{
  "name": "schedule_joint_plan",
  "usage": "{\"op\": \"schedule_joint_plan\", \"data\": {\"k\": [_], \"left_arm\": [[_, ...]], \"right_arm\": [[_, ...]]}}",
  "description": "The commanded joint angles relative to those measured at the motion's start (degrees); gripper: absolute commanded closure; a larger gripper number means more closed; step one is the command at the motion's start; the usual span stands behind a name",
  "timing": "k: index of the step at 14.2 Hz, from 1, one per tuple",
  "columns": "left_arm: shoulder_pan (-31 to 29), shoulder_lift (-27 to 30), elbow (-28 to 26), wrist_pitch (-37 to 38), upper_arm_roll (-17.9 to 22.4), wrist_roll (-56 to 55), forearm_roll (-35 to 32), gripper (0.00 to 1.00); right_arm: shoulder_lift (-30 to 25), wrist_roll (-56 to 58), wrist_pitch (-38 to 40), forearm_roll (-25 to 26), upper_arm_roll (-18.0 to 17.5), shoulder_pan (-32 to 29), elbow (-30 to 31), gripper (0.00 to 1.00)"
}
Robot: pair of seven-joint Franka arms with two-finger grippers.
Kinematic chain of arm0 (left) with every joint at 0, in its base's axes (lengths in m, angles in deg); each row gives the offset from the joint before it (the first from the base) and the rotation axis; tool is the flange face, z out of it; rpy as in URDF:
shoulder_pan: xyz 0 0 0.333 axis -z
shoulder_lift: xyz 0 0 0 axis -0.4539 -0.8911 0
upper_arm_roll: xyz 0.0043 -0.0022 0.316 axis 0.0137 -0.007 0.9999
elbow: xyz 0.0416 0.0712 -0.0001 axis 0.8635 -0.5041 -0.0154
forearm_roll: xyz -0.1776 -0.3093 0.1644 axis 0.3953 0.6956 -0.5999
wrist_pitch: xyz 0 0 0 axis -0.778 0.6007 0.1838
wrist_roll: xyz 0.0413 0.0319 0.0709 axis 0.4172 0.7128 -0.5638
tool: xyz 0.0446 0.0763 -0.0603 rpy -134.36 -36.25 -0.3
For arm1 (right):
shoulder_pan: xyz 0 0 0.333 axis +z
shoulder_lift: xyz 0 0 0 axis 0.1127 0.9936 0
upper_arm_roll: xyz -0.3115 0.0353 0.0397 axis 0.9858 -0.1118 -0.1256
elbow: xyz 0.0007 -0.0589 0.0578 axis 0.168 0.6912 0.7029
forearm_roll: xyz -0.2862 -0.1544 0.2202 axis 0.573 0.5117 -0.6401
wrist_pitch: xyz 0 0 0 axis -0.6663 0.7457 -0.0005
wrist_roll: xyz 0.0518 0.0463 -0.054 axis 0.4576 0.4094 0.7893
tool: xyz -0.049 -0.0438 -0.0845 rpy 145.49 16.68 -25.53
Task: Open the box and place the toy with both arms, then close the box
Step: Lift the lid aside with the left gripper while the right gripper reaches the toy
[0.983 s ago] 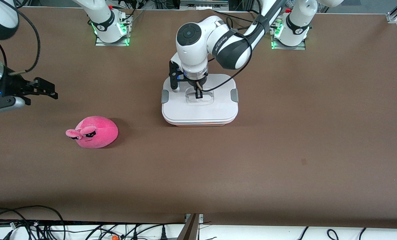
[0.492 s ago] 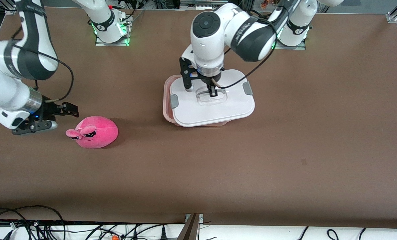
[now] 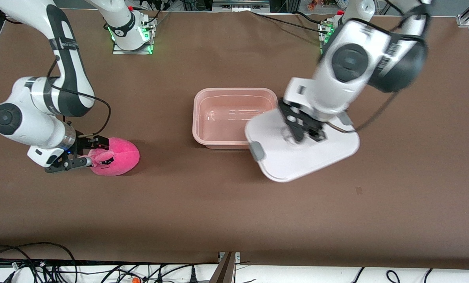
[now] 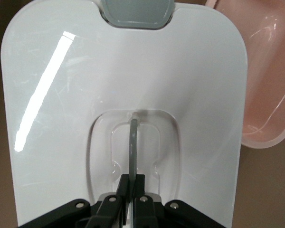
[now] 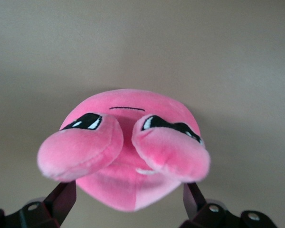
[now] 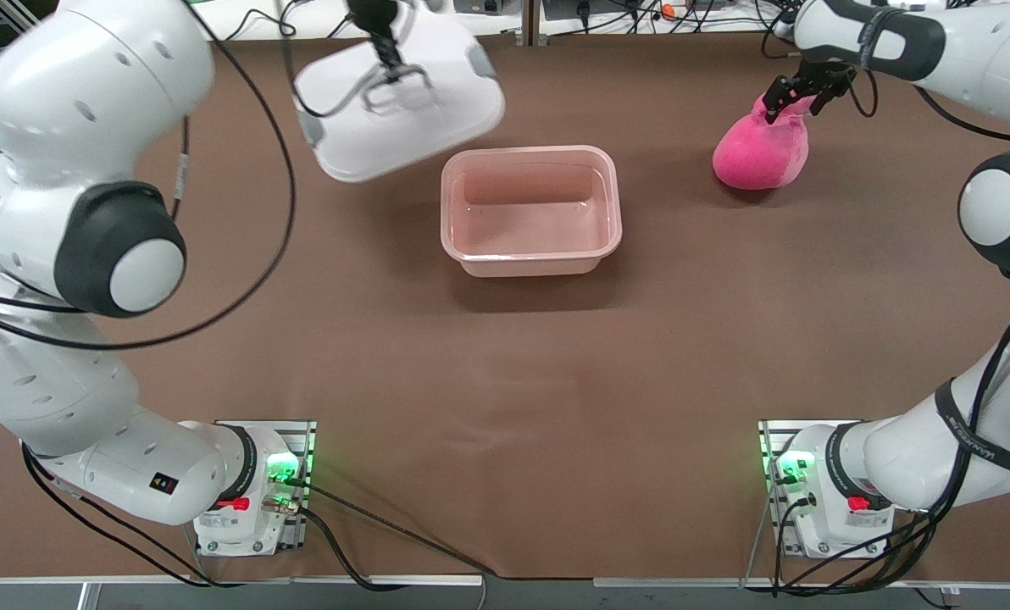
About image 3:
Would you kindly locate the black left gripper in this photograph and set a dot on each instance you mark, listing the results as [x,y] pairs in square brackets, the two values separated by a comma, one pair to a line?
[306,122]

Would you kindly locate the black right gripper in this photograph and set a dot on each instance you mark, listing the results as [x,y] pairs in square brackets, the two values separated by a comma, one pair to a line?
[83,143]

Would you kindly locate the pink plush toy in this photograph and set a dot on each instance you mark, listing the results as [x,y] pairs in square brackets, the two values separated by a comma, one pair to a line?
[118,157]

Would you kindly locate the white box lid grey clips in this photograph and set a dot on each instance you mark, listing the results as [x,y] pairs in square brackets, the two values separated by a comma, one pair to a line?
[297,161]

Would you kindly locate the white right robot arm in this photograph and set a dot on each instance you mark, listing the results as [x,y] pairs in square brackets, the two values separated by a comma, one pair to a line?
[30,118]

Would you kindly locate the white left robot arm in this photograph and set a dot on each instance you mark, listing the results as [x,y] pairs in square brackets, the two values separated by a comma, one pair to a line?
[348,63]

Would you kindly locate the pink translucent plastic box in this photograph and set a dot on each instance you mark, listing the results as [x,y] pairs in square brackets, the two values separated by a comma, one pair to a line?
[222,118]

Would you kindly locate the colourful background toys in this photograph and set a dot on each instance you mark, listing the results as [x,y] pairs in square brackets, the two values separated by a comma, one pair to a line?
[321,3]

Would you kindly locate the black power plug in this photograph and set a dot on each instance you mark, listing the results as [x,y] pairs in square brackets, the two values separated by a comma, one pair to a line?
[193,275]

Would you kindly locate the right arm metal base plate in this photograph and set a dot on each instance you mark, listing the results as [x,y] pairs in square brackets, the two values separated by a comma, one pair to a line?
[148,39]

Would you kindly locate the grey metal frame bracket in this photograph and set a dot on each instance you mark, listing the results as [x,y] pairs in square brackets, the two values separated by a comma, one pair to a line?
[240,4]

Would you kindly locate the brown table support post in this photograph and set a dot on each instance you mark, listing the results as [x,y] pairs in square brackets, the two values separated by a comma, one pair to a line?
[223,269]

